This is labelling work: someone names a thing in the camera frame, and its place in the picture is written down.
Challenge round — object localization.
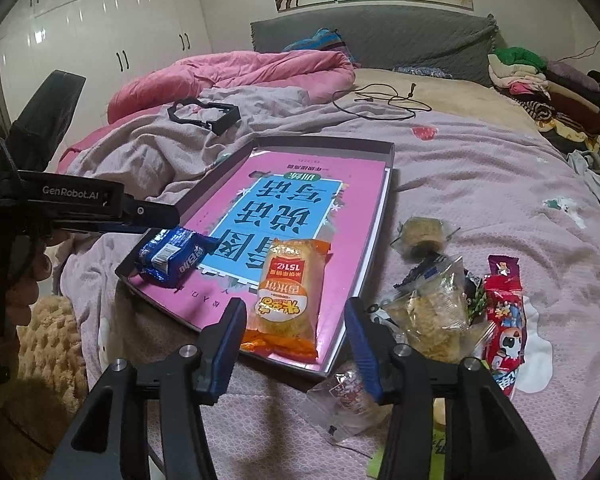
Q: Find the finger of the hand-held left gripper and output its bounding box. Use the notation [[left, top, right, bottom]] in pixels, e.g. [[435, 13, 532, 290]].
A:
[[50, 219, 148, 236], [121, 194, 182, 229]]

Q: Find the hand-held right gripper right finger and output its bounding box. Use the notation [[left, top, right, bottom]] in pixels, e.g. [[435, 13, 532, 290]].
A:
[[343, 298, 547, 480]]

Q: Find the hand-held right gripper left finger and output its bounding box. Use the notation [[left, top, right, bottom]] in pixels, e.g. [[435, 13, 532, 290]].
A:
[[55, 298, 248, 480]]

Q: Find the blue snack packet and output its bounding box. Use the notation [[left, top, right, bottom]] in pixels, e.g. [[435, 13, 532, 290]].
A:
[[134, 226, 220, 288]]

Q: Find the clear packet of flaky snack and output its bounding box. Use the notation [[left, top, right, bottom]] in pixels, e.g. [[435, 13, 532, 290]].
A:
[[380, 257, 496, 365]]

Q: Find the orange and clear snack packet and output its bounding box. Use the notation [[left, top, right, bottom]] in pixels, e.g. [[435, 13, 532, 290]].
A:
[[239, 237, 333, 362]]

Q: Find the red cartoon snack packet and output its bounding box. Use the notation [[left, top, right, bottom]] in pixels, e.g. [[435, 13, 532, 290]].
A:
[[481, 272, 529, 403]]

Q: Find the purple shallow cardboard box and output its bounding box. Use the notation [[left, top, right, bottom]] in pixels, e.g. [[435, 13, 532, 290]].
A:
[[114, 135, 397, 375]]

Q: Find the person's left hand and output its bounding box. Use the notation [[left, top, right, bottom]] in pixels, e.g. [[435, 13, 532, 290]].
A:
[[4, 245, 53, 322]]

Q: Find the clear packet with red print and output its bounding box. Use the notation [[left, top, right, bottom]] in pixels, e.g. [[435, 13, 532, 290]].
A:
[[306, 359, 397, 443]]

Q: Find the yellow and green snack packet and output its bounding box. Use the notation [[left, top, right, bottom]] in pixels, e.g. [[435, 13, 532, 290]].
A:
[[430, 395, 463, 463]]

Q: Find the tan fluffy rug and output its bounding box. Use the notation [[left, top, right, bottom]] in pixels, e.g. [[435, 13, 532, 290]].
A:
[[14, 294, 90, 413]]

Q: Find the clear packet with round cake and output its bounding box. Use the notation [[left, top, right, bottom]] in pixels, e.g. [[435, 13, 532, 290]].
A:
[[391, 216, 462, 262]]

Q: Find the pink book with blue title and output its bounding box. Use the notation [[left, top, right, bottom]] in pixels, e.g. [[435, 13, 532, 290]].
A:
[[130, 156, 387, 368]]

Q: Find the pink duvet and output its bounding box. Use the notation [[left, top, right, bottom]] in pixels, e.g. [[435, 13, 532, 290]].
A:
[[55, 50, 357, 173]]

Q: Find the white glossy wardrobe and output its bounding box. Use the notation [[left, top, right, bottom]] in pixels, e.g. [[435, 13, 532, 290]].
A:
[[0, 0, 215, 128]]

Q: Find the lavender bedsheet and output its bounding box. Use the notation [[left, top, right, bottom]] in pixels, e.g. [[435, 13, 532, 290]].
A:
[[57, 85, 600, 480]]

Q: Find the teal knitted cloth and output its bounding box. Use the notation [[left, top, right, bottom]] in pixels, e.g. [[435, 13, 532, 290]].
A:
[[281, 28, 355, 62]]

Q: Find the beige blanket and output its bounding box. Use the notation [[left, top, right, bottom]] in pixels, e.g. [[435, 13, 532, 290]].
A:
[[352, 66, 538, 133]]

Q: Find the white crumpled cloth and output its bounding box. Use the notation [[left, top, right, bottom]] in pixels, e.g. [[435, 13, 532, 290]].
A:
[[566, 149, 600, 223]]

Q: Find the grey quilted headboard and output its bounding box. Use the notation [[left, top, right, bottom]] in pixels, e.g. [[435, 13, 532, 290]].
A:
[[250, 6, 499, 75]]

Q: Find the pile of folded clothes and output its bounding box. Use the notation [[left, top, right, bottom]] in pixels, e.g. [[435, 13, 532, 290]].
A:
[[487, 46, 600, 153]]

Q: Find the black plastic frame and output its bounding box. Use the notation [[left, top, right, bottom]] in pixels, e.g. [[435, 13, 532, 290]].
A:
[[167, 99, 241, 137]]

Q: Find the black cable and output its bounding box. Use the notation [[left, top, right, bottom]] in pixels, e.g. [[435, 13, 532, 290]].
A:
[[331, 81, 432, 122]]

